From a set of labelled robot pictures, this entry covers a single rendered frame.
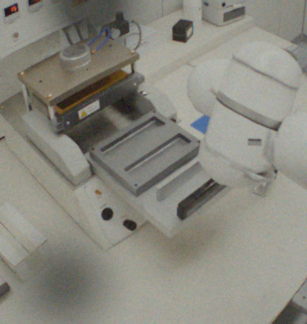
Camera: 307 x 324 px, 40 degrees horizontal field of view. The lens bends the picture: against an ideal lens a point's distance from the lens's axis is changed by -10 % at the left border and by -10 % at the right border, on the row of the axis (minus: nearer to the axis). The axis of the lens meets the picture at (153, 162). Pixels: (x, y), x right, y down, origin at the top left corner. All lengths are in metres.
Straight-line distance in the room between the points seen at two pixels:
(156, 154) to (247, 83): 0.49
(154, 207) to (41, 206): 0.43
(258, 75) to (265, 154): 0.11
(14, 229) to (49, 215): 0.16
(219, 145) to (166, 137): 0.45
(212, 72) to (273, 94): 0.13
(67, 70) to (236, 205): 0.57
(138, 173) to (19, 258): 0.36
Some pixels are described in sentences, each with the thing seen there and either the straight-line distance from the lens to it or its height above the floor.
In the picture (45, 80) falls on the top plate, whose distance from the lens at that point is 1.09.
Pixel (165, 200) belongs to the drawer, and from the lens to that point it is 0.96.
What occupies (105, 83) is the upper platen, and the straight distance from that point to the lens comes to 1.13.
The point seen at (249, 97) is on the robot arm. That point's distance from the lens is 0.58.
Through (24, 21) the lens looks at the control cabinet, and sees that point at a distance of 1.16.
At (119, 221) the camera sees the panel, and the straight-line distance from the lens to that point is 1.14.
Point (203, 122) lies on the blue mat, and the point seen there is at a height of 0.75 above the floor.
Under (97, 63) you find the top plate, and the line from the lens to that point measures 1.12.
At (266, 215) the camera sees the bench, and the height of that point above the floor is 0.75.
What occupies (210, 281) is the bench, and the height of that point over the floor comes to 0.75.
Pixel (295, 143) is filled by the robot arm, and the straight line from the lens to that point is 0.55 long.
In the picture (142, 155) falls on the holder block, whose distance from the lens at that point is 1.01.
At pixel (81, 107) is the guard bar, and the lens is 1.07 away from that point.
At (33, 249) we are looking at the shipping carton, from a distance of 1.08.
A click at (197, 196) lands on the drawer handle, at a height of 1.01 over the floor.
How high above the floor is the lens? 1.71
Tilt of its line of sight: 45 degrees down
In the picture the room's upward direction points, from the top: 3 degrees counter-clockwise
